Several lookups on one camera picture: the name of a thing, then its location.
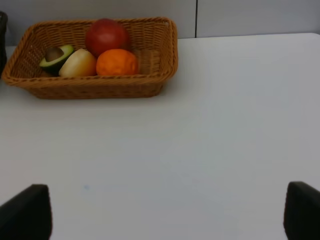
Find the dark brown wicker basket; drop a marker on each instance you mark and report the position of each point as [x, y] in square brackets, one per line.
[3, 29]

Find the orange yellow peach fruit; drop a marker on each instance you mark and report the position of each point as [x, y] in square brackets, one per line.
[80, 64]

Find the light orange wicker basket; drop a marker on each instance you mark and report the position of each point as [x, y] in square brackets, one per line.
[154, 41]

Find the red apple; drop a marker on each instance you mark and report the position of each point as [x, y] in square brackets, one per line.
[106, 34]

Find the orange tangerine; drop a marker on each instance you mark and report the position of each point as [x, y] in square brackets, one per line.
[117, 62]

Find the halved avocado with pit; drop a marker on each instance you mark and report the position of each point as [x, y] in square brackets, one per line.
[54, 58]

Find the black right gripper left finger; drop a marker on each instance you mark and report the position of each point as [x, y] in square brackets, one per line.
[28, 215]

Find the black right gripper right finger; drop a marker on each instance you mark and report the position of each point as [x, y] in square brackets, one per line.
[301, 218]

